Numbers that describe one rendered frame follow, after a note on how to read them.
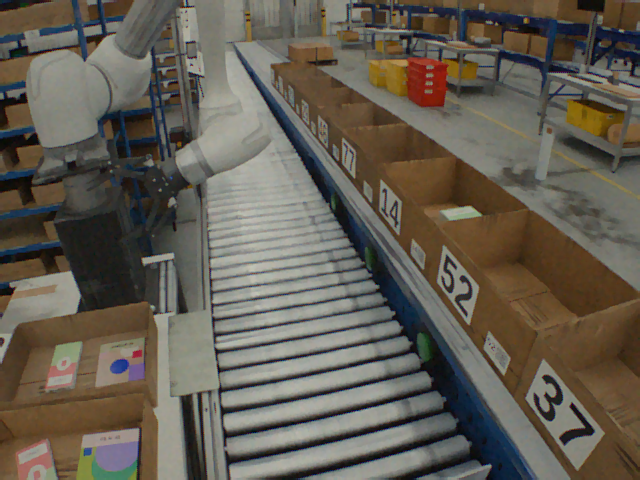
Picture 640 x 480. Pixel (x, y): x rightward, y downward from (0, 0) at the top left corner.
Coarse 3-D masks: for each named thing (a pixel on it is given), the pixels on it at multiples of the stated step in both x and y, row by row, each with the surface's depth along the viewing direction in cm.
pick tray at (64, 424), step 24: (24, 408) 78; (48, 408) 79; (72, 408) 80; (96, 408) 82; (120, 408) 83; (144, 408) 79; (0, 432) 79; (24, 432) 81; (48, 432) 82; (72, 432) 83; (96, 432) 84; (144, 432) 75; (0, 456) 76; (72, 456) 78; (144, 456) 71
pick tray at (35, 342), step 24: (96, 312) 106; (120, 312) 108; (144, 312) 110; (24, 336) 102; (48, 336) 105; (72, 336) 107; (96, 336) 109; (120, 336) 110; (144, 336) 110; (24, 360) 100; (48, 360) 101; (96, 360) 102; (0, 384) 86; (24, 384) 94; (120, 384) 85; (144, 384) 87; (0, 408) 79
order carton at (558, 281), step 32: (448, 224) 101; (480, 224) 103; (512, 224) 106; (544, 224) 101; (480, 256) 109; (512, 256) 112; (544, 256) 102; (576, 256) 91; (480, 288) 83; (512, 288) 103; (544, 288) 102; (576, 288) 92; (608, 288) 82; (480, 320) 85; (512, 320) 74; (544, 320) 93; (512, 352) 75; (512, 384) 76
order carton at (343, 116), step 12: (324, 108) 198; (336, 108) 200; (348, 108) 201; (360, 108) 202; (372, 108) 204; (384, 108) 192; (324, 120) 186; (336, 120) 203; (348, 120) 204; (360, 120) 206; (372, 120) 207; (384, 120) 194; (396, 120) 181; (336, 132) 171; (324, 144) 194; (336, 144) 174
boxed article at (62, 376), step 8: (64, 344) 105; (72, 344) 105; (80, 344) 105; (56, 352) 102; (64, 352) 103; (72, 352) 103; (80, 352) 104; (56, 360) 100; (64, 360) 100; (72, 360) 100; (56, 368) 98; (64, 368) 98; (72, 368) 98; (48, 376) 95; (56, 376) 95; (64, 376) 95; (72, 376) 96; (48, 384) 93; (56, 384) 93; (64, 384) 93; (72, 384) 93; (48, 392) 92
